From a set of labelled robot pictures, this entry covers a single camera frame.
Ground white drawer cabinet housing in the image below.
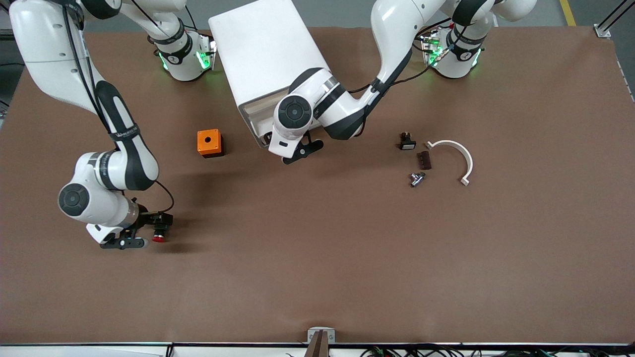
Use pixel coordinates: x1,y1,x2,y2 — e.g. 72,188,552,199
208,0,332,148

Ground orange box with hole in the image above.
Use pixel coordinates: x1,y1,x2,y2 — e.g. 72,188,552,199
197,129,224,158

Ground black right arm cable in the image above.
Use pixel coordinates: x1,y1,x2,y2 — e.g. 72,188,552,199
60,0,175,215

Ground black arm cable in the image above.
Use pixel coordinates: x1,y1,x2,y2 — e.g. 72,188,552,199
347,30,462,95
60,0,175,215

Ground white frame rail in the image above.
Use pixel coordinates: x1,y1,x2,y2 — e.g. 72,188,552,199
0,342,635,357

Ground grey metal bracket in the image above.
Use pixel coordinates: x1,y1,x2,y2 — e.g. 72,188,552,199
308,327,336,344

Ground black cable bundle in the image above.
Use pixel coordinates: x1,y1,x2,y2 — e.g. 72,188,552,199
360,344,635,357

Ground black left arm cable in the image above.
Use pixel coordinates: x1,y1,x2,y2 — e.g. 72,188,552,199
347,30,462,95

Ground white curved half-ring clamp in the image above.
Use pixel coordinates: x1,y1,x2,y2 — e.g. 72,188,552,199
425,140,474,187

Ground aluminium profile with bracket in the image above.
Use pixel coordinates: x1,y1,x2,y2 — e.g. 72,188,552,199
594,0,635,38

